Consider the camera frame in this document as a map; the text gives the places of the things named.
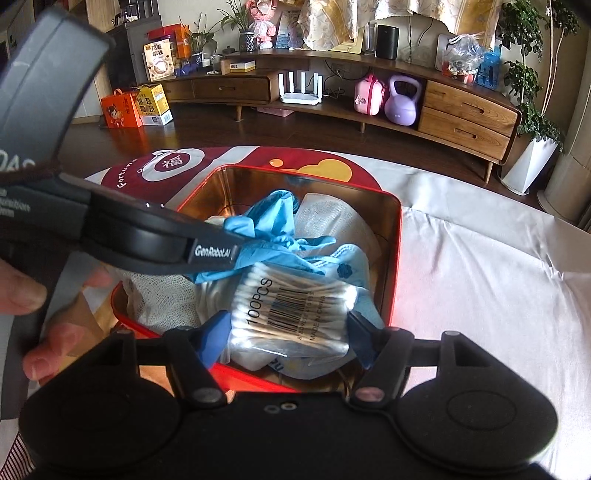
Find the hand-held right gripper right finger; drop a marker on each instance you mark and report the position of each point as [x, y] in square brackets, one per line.
[364, 344]

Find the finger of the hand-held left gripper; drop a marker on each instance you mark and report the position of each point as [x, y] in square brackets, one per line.
[175, 219]

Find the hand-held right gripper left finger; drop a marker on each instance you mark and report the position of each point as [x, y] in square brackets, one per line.
[217, 334]

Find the red metal tin box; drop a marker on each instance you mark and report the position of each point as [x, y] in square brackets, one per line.
[390, 277]

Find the printed white face mask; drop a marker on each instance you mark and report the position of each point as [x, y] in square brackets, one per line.
[355, 272]

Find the cotton swab packet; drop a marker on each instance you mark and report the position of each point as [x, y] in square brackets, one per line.
[286, 309]

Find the blue rubber glove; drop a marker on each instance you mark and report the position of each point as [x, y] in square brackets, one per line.
[272, 217]

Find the cream mesh cloth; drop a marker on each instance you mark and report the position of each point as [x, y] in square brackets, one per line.
[332, 217]

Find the person's left hand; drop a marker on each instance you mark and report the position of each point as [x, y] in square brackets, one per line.
[23, 290]

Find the dark cabinet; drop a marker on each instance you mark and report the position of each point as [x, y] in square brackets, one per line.
[129, 55]

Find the yellow white carton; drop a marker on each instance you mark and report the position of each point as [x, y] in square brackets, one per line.
[154, 104]

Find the printed snack carton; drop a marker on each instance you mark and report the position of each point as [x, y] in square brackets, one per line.
[158, 62]

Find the black coffee machine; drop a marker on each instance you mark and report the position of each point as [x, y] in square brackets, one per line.
[136, 11]

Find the red orange gift box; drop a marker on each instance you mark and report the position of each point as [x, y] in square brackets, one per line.
[171, 37]

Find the flat pink box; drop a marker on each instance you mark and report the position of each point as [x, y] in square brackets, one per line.
[274, 111]

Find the small potted plant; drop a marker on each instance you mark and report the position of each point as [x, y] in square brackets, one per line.
[198, 46]

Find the small white box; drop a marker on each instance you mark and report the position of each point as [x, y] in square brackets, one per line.
[238, 67]

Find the white router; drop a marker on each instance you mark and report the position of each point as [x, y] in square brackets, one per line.
[300, 98]

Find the potted orchid plant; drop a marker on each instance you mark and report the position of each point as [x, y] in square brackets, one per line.
[247, 41]

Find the pink doll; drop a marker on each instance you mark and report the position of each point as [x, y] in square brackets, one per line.
[263, 27]

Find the illustrated card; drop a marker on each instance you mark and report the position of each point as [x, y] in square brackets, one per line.
[288, 30]

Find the pink toy case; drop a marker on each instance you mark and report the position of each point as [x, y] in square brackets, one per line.
[369, 97]

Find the purple kettlebell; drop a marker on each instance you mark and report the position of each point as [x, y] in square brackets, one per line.
[401, 108]

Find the potted tree white planter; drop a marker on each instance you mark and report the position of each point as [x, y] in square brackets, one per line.
[531, 161]

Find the wooden TV cabinet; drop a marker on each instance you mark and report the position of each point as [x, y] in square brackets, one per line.
[466, 104]

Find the white standing air conditioner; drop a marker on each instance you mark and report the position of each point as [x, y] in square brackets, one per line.
[572, 175]

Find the black cylinder speaker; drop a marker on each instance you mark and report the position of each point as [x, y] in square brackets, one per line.
[387, 42]

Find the floral cover cloth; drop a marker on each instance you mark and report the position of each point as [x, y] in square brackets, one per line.
[392, 11]

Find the blue plastic package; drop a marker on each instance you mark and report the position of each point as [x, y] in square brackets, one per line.
[489, 69]

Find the clear plastic bag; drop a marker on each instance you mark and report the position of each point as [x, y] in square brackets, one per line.
[461, 55]

